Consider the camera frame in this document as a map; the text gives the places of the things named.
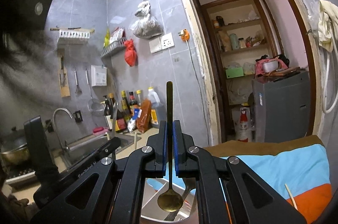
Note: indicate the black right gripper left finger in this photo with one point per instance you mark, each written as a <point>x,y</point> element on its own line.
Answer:
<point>156,167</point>

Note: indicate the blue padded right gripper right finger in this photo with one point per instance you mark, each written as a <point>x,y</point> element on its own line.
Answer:
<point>184,164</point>

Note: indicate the small gold spoon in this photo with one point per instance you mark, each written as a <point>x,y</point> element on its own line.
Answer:
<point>169,94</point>

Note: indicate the orange snack bag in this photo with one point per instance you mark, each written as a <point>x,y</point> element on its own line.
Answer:
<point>143,120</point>

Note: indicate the brown table cloth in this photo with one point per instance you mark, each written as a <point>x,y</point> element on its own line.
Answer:
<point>234,148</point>

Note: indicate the dark sauce bottle yellow cap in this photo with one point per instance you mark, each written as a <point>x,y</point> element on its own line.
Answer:
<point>125,107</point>

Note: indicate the white utensil holder bucket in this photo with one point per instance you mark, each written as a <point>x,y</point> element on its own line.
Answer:
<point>152,213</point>

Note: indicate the steel sink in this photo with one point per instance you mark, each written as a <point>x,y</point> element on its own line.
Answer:
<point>79,149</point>

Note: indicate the green box on shelf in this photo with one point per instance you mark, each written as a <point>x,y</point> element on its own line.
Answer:
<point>234,72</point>

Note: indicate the red plastic bag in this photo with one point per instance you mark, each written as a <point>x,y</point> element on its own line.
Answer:
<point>130,55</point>

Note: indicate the gripper body of left gripper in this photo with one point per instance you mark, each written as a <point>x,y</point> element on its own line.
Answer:
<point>52,182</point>

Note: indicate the steel faucet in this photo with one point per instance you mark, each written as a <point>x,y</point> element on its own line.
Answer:
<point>64,126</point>

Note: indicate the grey cabinet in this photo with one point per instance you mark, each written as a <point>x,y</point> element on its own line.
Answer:
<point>281,107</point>

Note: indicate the light blue cloth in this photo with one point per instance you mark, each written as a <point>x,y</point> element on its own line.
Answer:
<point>302,173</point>

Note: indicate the orange cloth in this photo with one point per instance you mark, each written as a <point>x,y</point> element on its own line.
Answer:
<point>264,203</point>

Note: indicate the metal pot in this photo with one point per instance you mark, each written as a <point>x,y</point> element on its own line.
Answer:
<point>14,149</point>

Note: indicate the white rubber gloves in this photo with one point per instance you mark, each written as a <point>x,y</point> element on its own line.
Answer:
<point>327,24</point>

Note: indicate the white wall socket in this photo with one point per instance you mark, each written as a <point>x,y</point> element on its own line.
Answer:
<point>161,43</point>

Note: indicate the clear bag on wall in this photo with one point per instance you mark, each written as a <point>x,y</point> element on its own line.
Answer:
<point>146,26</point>

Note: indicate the white wall rack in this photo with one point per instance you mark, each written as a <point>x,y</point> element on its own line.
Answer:
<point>73,33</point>

